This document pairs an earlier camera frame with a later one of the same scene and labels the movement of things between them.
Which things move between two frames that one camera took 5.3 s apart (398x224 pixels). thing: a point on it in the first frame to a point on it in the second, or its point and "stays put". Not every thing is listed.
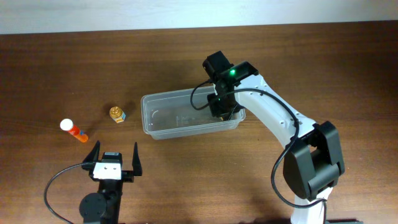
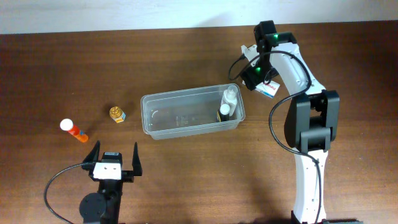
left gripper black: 130,177 stays put
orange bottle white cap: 67,124 stays put
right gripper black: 221,107 to 249,80
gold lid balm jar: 117,114 stays put
